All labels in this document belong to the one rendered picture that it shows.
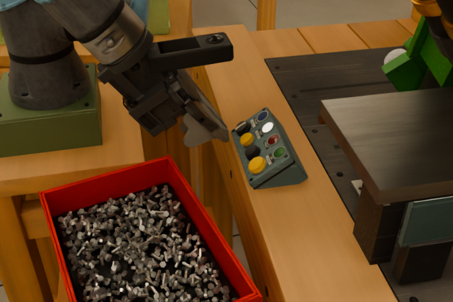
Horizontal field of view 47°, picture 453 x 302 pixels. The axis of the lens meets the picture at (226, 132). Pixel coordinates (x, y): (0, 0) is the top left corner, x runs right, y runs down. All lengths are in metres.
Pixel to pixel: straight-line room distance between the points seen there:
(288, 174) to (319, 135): 0.16
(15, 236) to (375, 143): 0.75
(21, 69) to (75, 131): 0.15
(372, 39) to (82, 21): 0.90
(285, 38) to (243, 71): 0.24
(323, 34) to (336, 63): 0.20
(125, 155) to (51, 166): 0.13
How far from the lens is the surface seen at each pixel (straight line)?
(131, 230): 0.80
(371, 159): 0.53
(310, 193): 0.83
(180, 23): 1.66
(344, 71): 1.17
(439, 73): 0.75
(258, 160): 0.82
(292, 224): 0.78
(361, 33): 1.42
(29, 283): 1.19
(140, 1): 0.91
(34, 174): 0.99
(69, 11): 0.63
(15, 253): 1.13
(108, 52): 0.65
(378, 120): 0.59
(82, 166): 0.99
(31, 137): 1.02
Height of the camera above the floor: 1.45
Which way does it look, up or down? 35 degrees down
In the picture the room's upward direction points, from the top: straight up
